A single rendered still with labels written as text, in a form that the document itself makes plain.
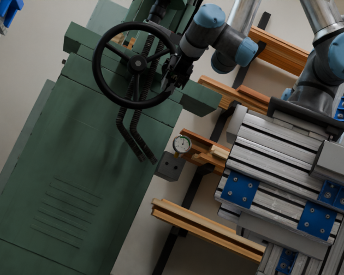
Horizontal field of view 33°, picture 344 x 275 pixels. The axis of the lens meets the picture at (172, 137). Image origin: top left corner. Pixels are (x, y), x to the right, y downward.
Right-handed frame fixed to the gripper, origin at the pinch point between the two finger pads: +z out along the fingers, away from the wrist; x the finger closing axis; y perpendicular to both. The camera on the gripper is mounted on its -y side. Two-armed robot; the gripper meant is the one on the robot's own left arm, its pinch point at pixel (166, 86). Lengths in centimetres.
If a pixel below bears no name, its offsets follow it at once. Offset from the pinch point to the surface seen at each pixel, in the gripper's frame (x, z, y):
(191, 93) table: 11.8, 16.3, -18.9
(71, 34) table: -35.3, 16.2, -19.2
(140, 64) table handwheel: -10.2, 1.1, -5.2
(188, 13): 2, 25, -71
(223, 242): 101, 194, -83
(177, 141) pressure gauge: 13.0, 20.5, 0.8
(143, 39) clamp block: -12.3, 4.5, -20.4
